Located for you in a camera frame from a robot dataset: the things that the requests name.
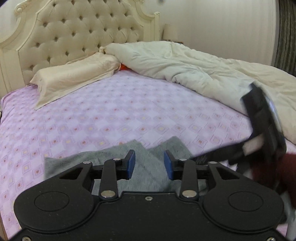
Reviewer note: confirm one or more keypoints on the cream duvet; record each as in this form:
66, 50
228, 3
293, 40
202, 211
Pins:
224, 80

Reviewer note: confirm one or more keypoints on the red item under duvet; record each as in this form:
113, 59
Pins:
123, 67

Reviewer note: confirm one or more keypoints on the grey knit pants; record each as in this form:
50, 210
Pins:
149, 174

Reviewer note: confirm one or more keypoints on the cream tufted headboard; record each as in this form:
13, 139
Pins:
51, 33

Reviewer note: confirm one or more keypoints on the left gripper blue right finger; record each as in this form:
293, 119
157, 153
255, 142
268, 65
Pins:
184, 170

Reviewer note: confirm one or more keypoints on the purple patterned bed sheet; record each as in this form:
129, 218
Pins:
107, 113

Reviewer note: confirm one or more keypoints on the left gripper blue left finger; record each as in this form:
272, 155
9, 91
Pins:
113, 170

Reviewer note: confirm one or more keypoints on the right bedside lamp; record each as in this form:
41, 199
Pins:
170, 33

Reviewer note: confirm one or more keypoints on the beige satin pillow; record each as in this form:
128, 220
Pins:
56, 82

